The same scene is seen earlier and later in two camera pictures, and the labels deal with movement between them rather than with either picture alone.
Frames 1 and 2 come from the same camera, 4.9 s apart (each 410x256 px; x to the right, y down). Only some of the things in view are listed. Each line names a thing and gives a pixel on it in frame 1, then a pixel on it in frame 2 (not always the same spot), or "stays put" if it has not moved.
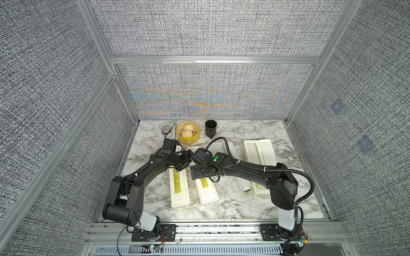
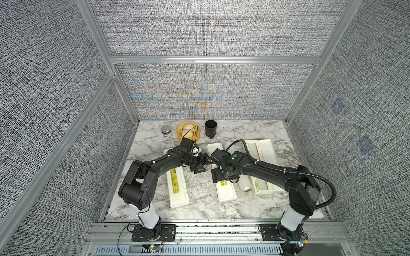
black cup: x=210 y=128 stays put
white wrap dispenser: x=206 y=186 → x=225 y=190
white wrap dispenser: x=179 y=194 stays put
